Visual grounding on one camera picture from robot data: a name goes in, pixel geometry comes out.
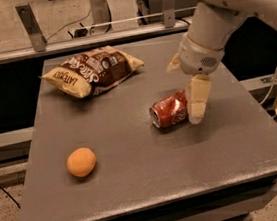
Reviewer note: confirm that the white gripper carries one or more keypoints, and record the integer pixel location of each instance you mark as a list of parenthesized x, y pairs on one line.
[(197, 58)]

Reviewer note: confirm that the brown yellow chip bag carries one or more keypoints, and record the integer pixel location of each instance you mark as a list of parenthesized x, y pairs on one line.
[(94, 72)]

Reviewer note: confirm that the grey table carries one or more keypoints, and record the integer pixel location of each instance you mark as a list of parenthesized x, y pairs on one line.
[(144, 173)]

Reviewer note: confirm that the metal rail bracket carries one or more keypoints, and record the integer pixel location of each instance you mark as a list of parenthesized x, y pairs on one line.
[(168, 13), (32, 28)]

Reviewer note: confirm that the red coca-cola can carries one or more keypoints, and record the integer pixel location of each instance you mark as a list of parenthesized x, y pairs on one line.
[(169, 111)]

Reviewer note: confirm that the metal guard rail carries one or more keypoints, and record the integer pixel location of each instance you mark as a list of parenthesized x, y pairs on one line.
[(88, 42)]

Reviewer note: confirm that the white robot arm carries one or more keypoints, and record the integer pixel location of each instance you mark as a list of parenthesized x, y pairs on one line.
[(214, 21)]

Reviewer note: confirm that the left metal rail bracket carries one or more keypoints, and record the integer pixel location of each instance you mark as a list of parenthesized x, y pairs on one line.
[(32, 28)]

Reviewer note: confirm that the right metal rail bracket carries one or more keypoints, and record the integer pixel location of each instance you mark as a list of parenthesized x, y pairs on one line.
[(168, 13)]

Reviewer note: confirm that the orange fruit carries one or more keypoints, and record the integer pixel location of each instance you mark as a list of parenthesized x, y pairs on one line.
[(81, 162)]

